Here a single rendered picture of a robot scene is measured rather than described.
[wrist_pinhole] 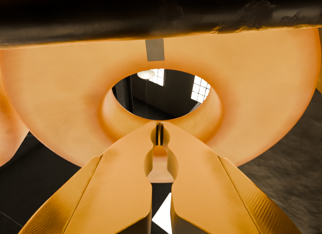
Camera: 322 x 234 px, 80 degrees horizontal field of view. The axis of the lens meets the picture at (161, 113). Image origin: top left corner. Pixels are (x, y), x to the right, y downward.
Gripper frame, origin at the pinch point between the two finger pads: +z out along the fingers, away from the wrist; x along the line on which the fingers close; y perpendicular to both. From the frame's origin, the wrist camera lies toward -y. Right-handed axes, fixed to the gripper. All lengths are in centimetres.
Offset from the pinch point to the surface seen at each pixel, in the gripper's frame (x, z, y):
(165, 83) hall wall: 47, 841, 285
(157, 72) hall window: 9, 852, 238
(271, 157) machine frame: 27.4, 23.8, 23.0
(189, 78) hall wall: 141, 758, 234
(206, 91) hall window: 206, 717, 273
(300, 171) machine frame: 32.3, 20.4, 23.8
